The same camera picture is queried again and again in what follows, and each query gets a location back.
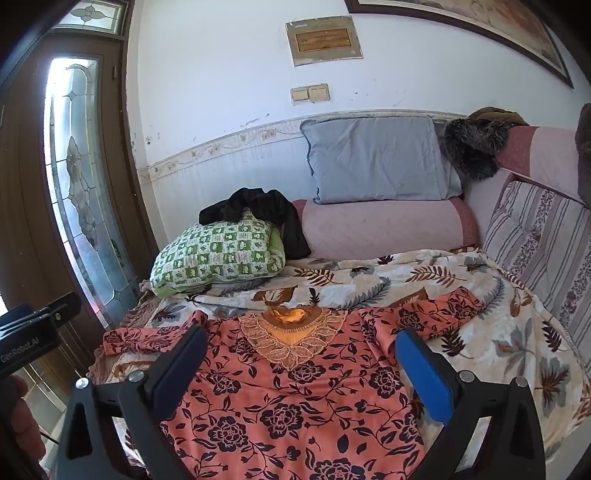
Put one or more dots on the brown door with stained glass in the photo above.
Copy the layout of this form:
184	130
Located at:
27	184

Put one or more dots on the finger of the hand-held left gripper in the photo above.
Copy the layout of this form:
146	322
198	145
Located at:
55	309

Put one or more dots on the striped sofa cushion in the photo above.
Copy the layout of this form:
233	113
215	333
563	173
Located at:
540	240

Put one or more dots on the pink sofa bolster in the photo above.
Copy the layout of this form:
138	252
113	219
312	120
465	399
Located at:
378	226

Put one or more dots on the brown garment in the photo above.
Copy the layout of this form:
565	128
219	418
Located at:
498	115

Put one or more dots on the dark cloth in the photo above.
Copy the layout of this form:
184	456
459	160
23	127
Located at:
584	152

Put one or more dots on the stained glass transom window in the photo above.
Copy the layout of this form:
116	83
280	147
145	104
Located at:
92	14

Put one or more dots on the pink sofa back cover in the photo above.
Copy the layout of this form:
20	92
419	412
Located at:
545	152

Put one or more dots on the large framed wall picture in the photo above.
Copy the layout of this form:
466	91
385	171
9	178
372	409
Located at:
508	32

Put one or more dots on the cream leaf print blanket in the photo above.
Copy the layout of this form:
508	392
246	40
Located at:
508	323

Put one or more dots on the orange floral shirt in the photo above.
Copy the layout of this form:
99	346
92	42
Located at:
295	406

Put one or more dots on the grey-blue pillow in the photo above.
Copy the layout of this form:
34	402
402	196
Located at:
374	157

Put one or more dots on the green checkered pillow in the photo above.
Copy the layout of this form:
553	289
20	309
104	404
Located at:
217	254

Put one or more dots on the dark furry garment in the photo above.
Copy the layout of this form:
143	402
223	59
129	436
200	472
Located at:
471	147

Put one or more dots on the fringed patterned sofa cover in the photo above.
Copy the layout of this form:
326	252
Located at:
143	309

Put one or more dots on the person's left hand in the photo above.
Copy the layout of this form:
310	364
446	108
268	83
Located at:
27	415

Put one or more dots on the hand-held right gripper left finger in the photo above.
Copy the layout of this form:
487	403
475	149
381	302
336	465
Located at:
178	374

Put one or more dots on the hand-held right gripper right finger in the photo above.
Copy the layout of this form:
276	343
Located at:
427	374

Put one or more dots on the beige wall switch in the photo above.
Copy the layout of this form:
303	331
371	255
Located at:
318	92
300	94

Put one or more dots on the black garment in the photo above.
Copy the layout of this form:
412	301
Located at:
277	207

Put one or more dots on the wall panel box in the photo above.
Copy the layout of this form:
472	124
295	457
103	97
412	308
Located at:
323	40

